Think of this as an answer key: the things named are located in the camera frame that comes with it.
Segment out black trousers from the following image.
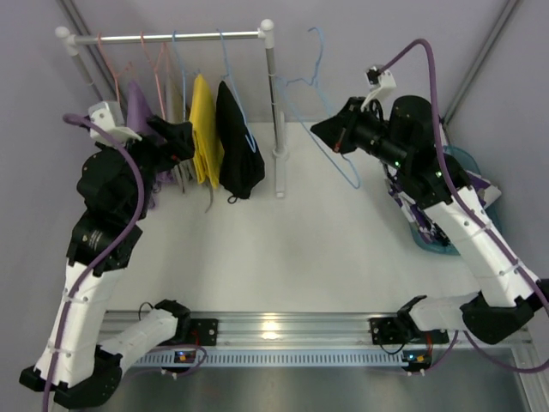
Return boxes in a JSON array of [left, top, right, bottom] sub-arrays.
[[215, 81, 265, 204]]

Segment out purple camouflage trousers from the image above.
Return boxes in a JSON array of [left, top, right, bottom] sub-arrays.
[[383, 166, 502, 256]]

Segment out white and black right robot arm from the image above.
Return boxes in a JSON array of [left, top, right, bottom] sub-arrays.
[[311, 95, 548, 344]]

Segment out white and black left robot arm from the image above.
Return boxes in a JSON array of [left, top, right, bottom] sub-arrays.
[[20, 113, 195, 409]]

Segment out yellow trousers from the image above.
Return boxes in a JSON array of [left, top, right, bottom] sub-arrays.
[[189, 74, 224, 190]]

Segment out grey trousers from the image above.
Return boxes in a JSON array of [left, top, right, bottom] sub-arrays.
[[165, 76, 198, 194]]

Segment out teal plastic bin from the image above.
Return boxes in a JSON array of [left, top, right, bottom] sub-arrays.
[[395, 145, 502, 256]]

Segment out white and metal clothes rack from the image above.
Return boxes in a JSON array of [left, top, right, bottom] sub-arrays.
[[55, 19, 288, 199]]

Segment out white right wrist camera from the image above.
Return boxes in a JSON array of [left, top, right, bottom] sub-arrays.
[[360, 65, 396, 112]]

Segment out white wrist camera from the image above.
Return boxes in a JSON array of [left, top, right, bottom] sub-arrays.
[[360, 65, 396, 112], [87, 100, 142, 145]]

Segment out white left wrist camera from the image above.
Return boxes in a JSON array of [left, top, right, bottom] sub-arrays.
[[87, 100, 142, 145]]

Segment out pink wire hanger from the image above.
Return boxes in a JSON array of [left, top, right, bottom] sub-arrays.
[[139, 31, 169, 120], [97, 33, 135, 106]]

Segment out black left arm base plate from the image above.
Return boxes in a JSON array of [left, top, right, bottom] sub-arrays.
[[169, 318, 219, 347]]

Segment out aluminium mounting rail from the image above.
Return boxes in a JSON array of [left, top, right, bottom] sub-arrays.
[[98, 312, 533, 370]]

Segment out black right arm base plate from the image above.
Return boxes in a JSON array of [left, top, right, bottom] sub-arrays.
[[369, 317, 425, 346]]

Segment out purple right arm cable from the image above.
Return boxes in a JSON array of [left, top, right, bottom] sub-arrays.
[[379, 38, 549, 374]]

